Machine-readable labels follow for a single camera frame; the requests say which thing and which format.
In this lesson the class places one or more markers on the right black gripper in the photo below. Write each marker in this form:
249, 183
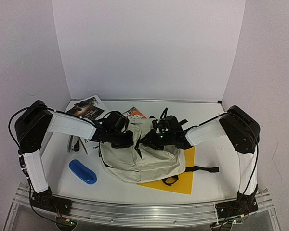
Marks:
147, 140

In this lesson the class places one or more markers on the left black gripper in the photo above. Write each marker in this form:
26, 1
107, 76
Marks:
128, 141

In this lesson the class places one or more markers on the beige canvas backpack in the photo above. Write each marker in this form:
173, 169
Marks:
126, 165

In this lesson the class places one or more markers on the white Decorate furniture book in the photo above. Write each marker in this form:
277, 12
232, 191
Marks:
89, 146

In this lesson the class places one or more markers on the silver metal stapler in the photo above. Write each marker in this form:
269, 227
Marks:
73, 144

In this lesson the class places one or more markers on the blue glasses case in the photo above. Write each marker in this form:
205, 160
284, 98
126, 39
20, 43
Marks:
82, 172

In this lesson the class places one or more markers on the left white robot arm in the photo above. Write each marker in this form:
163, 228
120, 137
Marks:
38, 119

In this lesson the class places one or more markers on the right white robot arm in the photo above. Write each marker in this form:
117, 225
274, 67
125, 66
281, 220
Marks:
241, 129

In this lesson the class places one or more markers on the white palm leaf book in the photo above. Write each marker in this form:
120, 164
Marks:
95, 100

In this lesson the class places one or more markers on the orange comic book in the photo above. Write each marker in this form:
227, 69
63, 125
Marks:
134, 113

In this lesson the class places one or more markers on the black Three Days book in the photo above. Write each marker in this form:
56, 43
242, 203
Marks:
85, 110

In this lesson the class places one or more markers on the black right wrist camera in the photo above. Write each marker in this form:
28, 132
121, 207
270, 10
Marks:
168, 123

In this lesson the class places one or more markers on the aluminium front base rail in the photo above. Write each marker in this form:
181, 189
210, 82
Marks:
79, 214

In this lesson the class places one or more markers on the aluminium table edge rail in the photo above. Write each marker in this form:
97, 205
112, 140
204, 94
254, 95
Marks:
160, 100

